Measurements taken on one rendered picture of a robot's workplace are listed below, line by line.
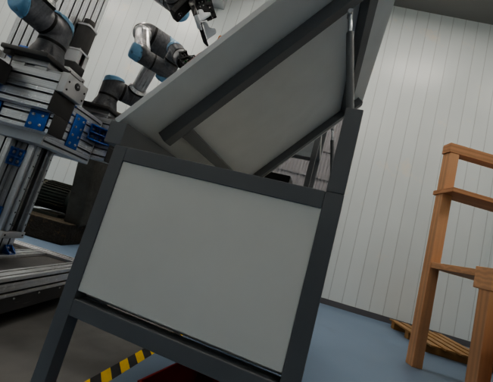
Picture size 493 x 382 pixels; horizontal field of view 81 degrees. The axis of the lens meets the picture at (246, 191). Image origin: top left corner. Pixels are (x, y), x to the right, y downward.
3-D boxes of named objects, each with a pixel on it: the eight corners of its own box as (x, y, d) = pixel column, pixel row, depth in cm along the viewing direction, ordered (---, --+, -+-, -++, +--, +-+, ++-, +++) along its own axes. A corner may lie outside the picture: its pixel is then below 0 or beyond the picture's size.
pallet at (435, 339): (385, 324, 397) (386, 317, 398) (438, 340, 391) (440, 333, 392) (431, 355, 292) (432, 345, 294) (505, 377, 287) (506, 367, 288)
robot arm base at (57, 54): (16, 48, 125) (24, 29, 127) (42, 69, 140) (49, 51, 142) (47, 56, 124) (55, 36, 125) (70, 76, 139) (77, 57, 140)
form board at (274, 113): (232, 199, 191) (231, 197, 192) (360, 106, 185) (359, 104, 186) (117, 123, 79) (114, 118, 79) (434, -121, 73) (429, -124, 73)
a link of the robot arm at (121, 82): (96, 93, 184) (104, 74, 186) (118, 103, 191) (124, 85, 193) (100, 89, 174) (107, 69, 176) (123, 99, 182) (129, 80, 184)
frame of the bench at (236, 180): (-2, 468, 66) (114, 144, 78) (196, 333, 178) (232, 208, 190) (242, 636, 50) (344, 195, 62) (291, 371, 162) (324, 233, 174)
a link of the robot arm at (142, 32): (136, 10, 159) (135, 40, 125) (155, 23, 165) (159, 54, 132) (128, 29, 164) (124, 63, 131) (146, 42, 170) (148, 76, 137)
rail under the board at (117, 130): (103, 141, 79) (110, 119, 80) (226, 207, 191) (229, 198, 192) (120, 145, 77) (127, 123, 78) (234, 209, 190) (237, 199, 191)
